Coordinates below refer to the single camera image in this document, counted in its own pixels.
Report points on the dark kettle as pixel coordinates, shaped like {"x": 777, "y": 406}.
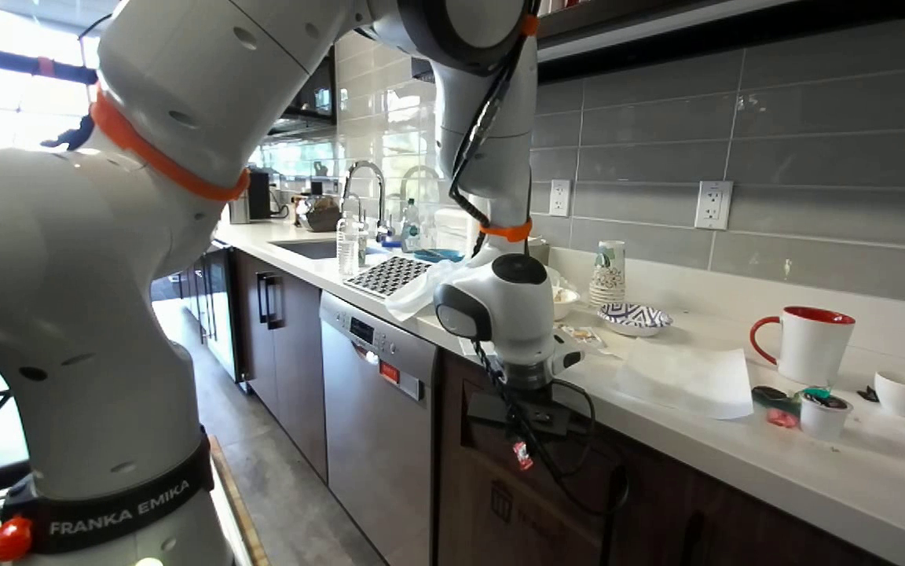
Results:
{"x": 325, "y": 215}

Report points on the dark wall shelf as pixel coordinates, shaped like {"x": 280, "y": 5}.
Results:
{"x": 736, "y": 28}

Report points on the white cup green lid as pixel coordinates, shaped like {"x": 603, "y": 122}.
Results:
{"x": 823, "y": 418}

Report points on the white wall outlet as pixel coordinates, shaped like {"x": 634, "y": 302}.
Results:
{"x": 556, "y": 197}
{"x": 715, "y": 206}

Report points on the red white mug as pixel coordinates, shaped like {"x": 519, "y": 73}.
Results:
{"x": 813, "y": 350}

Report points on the dark lower cabinet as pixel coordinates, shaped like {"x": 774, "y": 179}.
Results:
{"x": 296, "y": 357}
{"x": 222, "y": 317}

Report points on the blue bowl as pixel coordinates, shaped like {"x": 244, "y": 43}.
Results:
{"x": 438, "y": 255}

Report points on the patterned small dish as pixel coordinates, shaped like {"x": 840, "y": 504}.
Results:
{"x": 634, "y": 319}

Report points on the blue metal bracket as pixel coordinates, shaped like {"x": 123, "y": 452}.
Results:
{"x": 1, "y": 64}

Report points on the white cloth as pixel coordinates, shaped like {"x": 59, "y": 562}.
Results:
{"x": 415, "y": 299}

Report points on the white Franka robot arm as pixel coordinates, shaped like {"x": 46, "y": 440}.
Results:
{"x": 75, "y": 317}

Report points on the chrome sink faucet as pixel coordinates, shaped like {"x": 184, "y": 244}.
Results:
{"x": 403, "y": 200}
{"x": 347, "y": 206}

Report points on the wooden trash cabinet door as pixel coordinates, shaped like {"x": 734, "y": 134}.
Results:
{"x": 473, "y": 504}

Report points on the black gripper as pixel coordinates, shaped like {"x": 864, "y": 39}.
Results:
{"x": 525, "y": 440}

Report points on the stained white paper sheet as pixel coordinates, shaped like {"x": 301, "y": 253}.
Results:
{"x": 596, "y": 342}

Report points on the black open wall cabinet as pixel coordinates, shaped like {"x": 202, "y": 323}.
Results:
{"x": 315, "y": 100}

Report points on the red tomato sauce sachet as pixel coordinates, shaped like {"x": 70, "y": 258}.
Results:
{"x": 521, "y": 456}

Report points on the stainless steel dishwasher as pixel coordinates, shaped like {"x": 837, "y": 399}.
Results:
{"x": 378, "y": 452}

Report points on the black white checkerboard board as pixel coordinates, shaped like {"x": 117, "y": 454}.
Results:
{"x": 389, "y": 274}

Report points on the black coffee machine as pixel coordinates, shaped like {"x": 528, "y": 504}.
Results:
{"x": 257, "y": 194}

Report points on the clear soap bottle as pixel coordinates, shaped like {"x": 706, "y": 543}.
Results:
{"x": 348, "y": 247}

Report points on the plain white paper sheet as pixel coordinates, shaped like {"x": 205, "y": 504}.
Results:
{"x": 683, "y": 382}

